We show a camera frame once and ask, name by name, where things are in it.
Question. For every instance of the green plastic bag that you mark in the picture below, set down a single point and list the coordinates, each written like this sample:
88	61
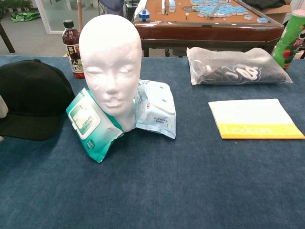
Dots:
25	17

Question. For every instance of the dark tea bottle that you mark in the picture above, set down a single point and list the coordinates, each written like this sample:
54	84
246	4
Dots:
72	47

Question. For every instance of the blue mahjong tile stack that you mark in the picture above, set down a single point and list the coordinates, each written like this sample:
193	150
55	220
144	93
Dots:
262	20

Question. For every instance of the white and yellow notebook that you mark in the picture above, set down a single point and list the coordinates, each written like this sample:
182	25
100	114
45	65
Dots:
252	117

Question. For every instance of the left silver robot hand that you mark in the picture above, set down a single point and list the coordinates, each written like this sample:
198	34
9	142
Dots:
3	107

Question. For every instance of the white mannequin head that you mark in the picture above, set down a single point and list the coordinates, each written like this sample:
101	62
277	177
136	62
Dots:
109	59

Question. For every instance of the light blue wet wipes pack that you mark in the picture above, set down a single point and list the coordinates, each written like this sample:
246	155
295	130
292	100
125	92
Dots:
157	112

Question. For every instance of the brown mahjong table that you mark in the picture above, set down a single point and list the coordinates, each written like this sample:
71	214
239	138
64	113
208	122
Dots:
209	31

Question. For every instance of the green wet wipes pack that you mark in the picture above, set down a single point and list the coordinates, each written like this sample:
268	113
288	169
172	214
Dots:
88	124

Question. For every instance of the green chips can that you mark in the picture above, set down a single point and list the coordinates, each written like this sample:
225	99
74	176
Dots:
290	43

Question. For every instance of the clear bag with black garment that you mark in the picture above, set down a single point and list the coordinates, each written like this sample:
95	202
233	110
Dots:
238	69

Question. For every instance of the blue white snake cube toy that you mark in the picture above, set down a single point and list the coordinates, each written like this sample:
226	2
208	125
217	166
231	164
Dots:
143	14

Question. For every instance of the black baseball cap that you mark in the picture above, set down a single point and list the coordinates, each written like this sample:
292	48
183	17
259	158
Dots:
35	95

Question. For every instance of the blue robot base machine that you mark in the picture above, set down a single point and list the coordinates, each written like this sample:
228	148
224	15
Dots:
112	6

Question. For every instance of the blue mahjong tile pile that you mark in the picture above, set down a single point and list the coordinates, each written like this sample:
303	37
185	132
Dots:
221	9

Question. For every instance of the black table leg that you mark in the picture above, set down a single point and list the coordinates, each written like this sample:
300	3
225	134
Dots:
7	38

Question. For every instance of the wooden pole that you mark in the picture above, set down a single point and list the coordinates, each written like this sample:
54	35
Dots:
80	14

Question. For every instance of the blue table mat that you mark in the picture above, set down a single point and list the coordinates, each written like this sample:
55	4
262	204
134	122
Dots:
166	186

